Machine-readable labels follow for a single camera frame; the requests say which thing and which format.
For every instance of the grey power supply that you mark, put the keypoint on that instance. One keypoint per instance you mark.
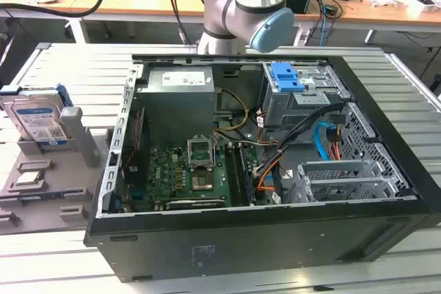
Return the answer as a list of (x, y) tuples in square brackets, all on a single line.
[(175, 101)]

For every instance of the white power strip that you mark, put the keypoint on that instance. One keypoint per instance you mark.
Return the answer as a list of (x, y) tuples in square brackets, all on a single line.
[(302, 36)]

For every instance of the green motherboard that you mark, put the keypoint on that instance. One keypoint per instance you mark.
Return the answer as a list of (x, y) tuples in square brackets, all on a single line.
[(169, 170)]

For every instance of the hard disk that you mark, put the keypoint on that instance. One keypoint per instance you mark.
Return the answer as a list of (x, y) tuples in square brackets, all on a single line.
[(36, 118)]

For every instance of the silver CPU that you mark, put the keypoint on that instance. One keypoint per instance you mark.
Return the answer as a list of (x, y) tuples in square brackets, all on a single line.
[(29, 177)]

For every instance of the black graphics card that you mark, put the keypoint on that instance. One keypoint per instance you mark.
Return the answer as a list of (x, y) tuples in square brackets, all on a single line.
[(194, 203)]

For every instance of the metal disk bay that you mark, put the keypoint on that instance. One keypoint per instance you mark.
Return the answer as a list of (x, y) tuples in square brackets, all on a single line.
[(344, 180)]

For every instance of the black PC case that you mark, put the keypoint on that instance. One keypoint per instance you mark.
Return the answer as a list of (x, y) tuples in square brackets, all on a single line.
[(241, 242)]

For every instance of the grey parts rack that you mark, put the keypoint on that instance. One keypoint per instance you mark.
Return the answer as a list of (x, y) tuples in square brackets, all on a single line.
[(69, 177)]

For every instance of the metal optical drive cage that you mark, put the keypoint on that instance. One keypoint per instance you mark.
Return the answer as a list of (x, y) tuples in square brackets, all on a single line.
[(286, 108)]

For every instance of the RAM slot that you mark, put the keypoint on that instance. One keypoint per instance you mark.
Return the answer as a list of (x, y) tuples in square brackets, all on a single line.
[(234, 173), (246, 173)]

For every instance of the wooden desk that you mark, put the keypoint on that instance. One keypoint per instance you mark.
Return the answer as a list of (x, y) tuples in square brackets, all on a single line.
[(144, 3)]

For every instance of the CPU socket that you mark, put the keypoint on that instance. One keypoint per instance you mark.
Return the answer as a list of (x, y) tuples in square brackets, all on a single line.
[(202, 182)]

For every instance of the RAM stick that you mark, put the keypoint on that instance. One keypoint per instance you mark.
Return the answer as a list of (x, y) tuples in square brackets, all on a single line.
[(31, 197)]

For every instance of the blue plastic drive latch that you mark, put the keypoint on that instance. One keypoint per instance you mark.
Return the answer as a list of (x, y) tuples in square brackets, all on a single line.
[(284, 77)]

